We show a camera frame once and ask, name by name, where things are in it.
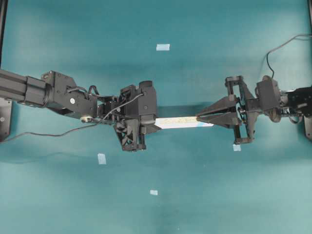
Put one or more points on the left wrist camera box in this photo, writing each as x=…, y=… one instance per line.
x=143, y=108

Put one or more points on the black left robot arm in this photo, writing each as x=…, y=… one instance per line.
x=60, y=94

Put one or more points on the blue tape piece left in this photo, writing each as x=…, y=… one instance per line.
x=101, y=159

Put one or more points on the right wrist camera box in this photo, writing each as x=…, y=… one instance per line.
x=269, y=95

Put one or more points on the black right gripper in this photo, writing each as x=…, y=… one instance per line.
x=222, y=112

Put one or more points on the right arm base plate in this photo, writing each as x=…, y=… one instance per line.
x=308, y=127

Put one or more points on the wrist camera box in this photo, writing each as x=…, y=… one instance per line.
x=143, y=108
x=269, y=95

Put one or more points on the blue tape piece right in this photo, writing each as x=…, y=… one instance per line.
x=236, y=147

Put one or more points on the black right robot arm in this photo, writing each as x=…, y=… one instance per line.
x=295, y=105

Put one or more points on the blue tape piece bottom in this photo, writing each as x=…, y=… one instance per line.
x=154, y=192

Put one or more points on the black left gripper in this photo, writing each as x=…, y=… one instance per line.
x=127, y=126

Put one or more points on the white wooden board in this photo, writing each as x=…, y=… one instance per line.
x=180, y=122

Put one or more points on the black frame post left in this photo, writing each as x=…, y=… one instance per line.
x=3, y=12

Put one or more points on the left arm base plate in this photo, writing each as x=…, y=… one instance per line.
x=5, y=118

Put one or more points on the blue tape piece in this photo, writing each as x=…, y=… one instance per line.
x=101, y=159
x=163, y=47
x=236, y=147
x=154, y=192

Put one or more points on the blue tape piece top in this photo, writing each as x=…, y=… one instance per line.
x=163, y=47

